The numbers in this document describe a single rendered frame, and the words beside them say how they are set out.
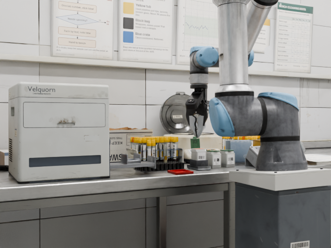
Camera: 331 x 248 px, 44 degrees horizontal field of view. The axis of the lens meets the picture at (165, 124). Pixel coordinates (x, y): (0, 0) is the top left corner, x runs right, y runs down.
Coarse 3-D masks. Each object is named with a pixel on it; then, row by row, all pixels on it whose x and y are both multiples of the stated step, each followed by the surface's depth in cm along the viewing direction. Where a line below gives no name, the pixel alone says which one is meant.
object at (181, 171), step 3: (168, 171) 145; (171, 171) 143; (174, 171) 147; (177, 171) 147; (180, 171) 147; (183, 171) 147; (186, 171) 147; (189, 171) 143; (192, 171) 143; (177, 174) 140; (180, 174) 141
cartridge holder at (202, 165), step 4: (192, 160) 155; (196, 160) 153; (200, 160) 153; (204, 160) 154; (188, 164) 159; (192, 164) 155; (196, 164) 153; (200, 164) 153; (204, 164) 154; (192, 168) 155; (196, 168) 152; (200, 168) 151; (204, 168) 152; (208, 168) 153
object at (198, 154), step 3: (192, 150) 156; (195, 150) 154; (198, 150) 154; (201, 150) 155; (204, 150) 155; (192, 153) 156; (195, 153) 154; (198, 153) 153; (201, 153) 154; (204, 153) 154; (192, 156) 156; (195, 156) 154; (198, 156) 153; (201, 156) 154; (204, 156) 154; (195, 159) 154; (198, 159) 153; (201, 159) 154; (204, 159) 154
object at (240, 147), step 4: (228, 140) 171; (232, 140) 171; (236, 140) 171; (240, 140) 171; (244, 140) 171; (248, 140) 172; (228, 144) 170; (232, 144) 169; (236, 144) 170; (240, 144) 170; (244, 144) 171; (248, 144) 172; (228, 148) 170; (232, 148) 169; (236, 148) 170; (240, 148) 170; (244, 148) 171; (248, 148) 172; (236, 152) 170; (240, 152) 170; (244, 152) 171; (236, 156) 170; (240, 156) 170; (244, 156) 171; (236, 160) 170; (240, 160) 170; (244, 160) 171; (236, 164) 168; (240, 164) 169
